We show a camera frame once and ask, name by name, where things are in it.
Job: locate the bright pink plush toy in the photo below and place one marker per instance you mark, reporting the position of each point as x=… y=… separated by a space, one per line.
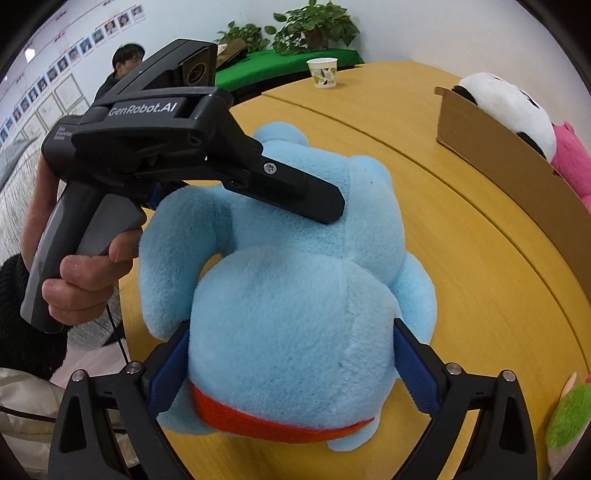
x=572 y=161

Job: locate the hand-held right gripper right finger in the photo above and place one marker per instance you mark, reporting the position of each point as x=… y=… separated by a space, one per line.
x=415 y=369

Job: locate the light blue plush toy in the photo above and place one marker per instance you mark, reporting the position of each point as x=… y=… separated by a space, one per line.
x=286 y=323

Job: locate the green plush toy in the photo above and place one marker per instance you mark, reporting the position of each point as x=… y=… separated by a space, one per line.
x=568 y=420

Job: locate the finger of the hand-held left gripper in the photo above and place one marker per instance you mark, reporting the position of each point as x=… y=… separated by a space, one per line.
x=295 y=189
x=155 y=196

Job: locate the person's left hand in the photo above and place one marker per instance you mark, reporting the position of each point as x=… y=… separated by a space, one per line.
x=83 y=286

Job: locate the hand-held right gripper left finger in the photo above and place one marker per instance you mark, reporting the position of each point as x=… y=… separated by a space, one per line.
x=171 y=369

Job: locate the white black panda plush toy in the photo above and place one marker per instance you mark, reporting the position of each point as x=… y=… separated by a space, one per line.
x=508 y=106

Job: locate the framed wall certificate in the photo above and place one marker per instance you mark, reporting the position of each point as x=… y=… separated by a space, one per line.
x=46 y=117
x=70 y=94

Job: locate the row of wall photos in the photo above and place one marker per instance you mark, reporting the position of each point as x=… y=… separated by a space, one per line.
x=69 y=53

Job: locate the brown cardboard box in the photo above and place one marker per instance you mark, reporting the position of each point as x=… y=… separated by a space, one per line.
x=498 y=157

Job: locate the pale pink cloth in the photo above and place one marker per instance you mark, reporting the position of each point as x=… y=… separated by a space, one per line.
x=92 y=362

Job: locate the leaf print paper cup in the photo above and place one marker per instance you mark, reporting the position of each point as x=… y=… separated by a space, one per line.
x=323 y=74

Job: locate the green potted plant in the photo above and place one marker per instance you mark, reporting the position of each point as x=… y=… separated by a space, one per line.
x=314 y=25
x=244 y=37

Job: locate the green table cloth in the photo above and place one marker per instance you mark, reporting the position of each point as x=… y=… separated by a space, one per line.
x=277 y=69

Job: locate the person's cream jacket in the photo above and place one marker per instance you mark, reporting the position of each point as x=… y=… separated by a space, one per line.
x=32 y=415

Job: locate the brown paper bag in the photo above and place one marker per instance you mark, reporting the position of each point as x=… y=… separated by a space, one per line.
x=231 y=51

